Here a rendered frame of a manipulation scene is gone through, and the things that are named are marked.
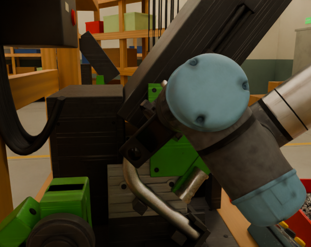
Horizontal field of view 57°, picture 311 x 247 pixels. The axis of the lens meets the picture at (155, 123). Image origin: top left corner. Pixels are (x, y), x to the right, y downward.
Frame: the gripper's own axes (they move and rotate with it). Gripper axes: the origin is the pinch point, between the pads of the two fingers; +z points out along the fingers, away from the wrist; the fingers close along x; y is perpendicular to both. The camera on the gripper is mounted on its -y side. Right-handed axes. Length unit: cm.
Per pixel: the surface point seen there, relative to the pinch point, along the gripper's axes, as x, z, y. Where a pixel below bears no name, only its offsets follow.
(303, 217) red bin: -46.1, 11.6, 10.6
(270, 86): -167, 586, 325
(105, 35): 115, 320, 76
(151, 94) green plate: 5.1, 2.6, 4.4
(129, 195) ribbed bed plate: -7.1, 4.4, -15.2
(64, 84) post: 40, 76, -8
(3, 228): 5.7, -24.5, -24.2
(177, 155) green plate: -8.6, 2.8, -1.3
